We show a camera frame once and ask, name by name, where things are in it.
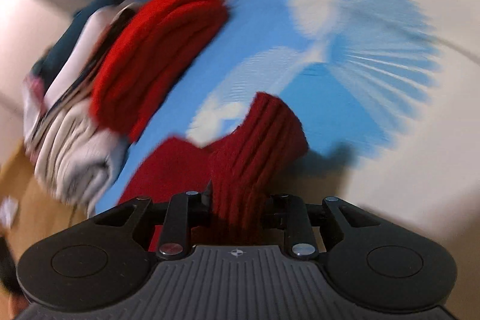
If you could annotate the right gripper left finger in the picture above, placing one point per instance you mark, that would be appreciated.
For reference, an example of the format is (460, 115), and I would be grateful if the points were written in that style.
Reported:
(109, 257)

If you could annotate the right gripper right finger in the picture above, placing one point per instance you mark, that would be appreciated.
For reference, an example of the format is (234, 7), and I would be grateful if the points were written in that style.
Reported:
(366, 259)

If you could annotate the dark red knit sweater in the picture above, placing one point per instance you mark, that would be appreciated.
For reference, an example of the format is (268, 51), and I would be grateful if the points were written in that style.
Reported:
(239, 169)

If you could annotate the folded white pink clothes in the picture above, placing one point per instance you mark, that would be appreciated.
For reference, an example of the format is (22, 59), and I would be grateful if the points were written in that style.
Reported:
(37, 99)

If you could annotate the folded beige blanket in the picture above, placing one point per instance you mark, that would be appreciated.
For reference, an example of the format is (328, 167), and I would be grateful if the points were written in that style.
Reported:
(79, 160)

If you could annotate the crumpled white paper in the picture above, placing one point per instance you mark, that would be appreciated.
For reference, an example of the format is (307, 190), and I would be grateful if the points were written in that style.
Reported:
(8, 210)

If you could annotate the blue and white bedsheet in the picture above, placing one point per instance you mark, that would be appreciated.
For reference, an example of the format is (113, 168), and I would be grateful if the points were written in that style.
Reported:
(388, 95)

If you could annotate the folded bright red sweater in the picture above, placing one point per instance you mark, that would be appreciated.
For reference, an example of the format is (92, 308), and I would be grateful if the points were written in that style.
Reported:
(148, 58)

